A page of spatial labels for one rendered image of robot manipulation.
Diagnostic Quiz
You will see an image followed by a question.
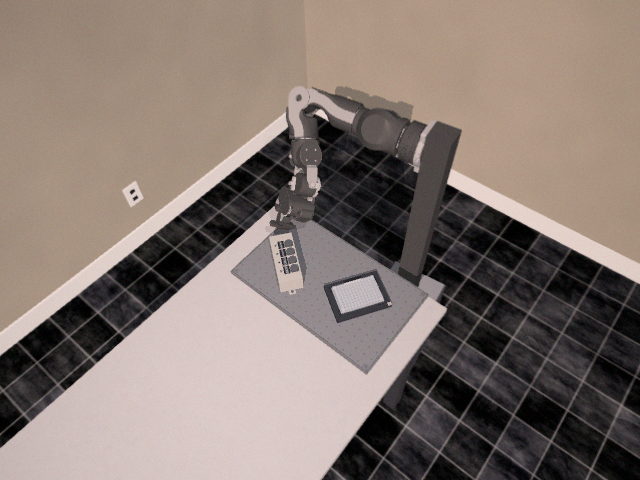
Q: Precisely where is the dark grey rectangular frame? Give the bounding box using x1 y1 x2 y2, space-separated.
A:
324 271 392 323

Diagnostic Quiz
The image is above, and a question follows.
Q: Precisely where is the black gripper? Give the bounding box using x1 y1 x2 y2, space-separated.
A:
269 186 316 230

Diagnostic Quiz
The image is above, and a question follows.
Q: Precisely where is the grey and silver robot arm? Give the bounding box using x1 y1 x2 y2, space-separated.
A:
286 86 437 198

